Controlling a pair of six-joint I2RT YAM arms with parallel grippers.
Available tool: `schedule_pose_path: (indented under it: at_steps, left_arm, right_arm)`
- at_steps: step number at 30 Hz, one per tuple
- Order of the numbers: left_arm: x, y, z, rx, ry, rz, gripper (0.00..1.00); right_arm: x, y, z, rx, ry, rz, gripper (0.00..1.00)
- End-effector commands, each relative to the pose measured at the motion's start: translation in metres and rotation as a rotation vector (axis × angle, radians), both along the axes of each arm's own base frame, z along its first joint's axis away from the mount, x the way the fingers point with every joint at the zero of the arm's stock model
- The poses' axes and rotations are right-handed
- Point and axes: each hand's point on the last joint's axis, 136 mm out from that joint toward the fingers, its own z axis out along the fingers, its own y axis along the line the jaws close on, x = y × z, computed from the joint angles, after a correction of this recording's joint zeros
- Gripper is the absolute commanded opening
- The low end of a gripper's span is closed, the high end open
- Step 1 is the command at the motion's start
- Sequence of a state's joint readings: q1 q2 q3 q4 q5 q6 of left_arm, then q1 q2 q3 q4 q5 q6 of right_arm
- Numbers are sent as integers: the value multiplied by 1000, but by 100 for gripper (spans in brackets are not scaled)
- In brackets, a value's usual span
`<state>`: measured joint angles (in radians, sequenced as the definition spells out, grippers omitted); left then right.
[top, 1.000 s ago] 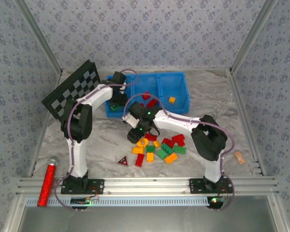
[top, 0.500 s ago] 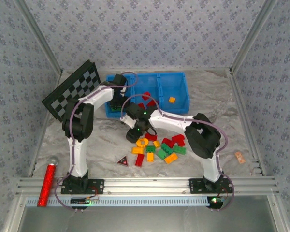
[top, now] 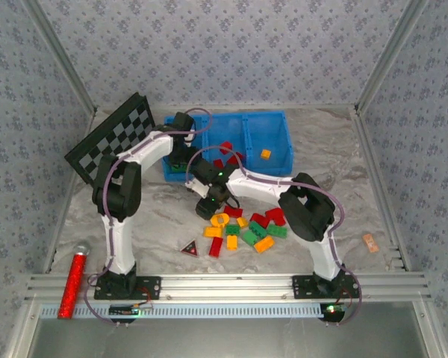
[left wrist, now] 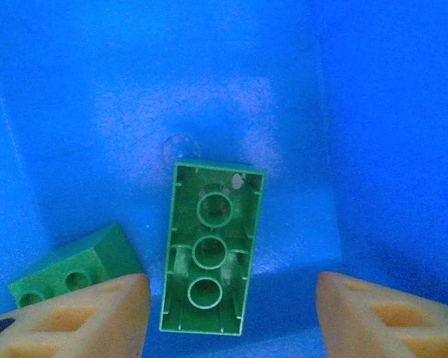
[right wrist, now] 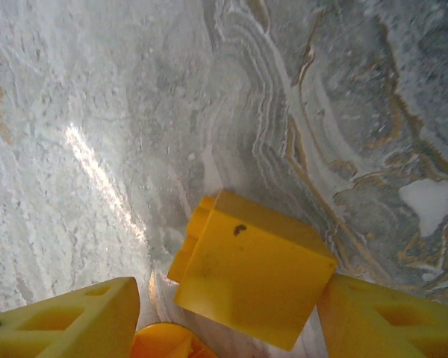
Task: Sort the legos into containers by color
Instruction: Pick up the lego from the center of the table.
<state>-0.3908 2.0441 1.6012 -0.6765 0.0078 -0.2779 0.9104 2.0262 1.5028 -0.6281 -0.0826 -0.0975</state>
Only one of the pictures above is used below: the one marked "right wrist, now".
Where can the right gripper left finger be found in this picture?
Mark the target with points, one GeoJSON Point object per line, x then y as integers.
{"type": "Point", "coordinates": [59, 328]}

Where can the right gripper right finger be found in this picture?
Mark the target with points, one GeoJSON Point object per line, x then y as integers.
{"type": "Point", "coordinates": [395, 328]}

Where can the orange-yellow lego piece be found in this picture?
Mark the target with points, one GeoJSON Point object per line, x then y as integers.
{"type": "Point", "coordinates": [164, 343]}

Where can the yellow lego brick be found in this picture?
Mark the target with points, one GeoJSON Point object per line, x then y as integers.
{"type": "Point", "coordinates": [254, 268]}

